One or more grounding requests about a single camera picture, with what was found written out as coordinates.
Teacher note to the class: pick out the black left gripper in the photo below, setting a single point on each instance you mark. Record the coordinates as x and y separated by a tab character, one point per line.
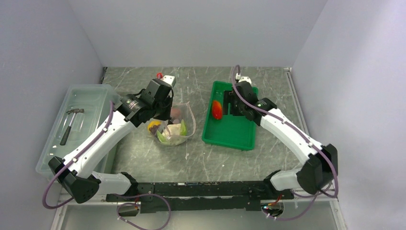
166	116

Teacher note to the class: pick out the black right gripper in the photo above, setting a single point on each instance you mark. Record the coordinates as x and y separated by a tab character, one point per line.
234	111

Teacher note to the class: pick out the orange fruit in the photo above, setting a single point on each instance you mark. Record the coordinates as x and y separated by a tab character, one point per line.
153	126

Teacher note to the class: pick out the red orange mango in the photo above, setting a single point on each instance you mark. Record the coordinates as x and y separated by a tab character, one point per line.
217	110

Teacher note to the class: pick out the dark red grape bunch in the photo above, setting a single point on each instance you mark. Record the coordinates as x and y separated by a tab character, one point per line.
160	129

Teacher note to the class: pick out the clear zip top bag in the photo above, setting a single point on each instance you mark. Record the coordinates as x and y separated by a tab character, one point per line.
187	116

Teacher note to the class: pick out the white green cabbage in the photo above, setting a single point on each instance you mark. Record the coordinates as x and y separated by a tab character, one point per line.
173	134

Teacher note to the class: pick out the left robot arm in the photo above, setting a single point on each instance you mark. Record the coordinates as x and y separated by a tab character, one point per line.
75	172

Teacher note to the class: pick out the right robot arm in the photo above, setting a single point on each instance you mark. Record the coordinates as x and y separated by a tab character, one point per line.
319	162

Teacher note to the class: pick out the green plastic tray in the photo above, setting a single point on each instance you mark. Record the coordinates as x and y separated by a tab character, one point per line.
230	131

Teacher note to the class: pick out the clear plastic storage box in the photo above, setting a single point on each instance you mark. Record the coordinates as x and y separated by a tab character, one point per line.
95	100

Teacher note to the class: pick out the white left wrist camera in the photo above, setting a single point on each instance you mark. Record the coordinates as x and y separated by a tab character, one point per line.
171	80

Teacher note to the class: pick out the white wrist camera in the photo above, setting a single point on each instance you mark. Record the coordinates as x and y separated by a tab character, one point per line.
239	78
171	80

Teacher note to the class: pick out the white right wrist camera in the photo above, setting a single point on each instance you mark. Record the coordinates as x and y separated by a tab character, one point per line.
239	78

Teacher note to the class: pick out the hammer with black handle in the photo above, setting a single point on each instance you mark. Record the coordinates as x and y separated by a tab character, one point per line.
74	112

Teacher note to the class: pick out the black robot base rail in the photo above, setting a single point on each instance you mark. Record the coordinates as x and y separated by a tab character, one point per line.
247	195

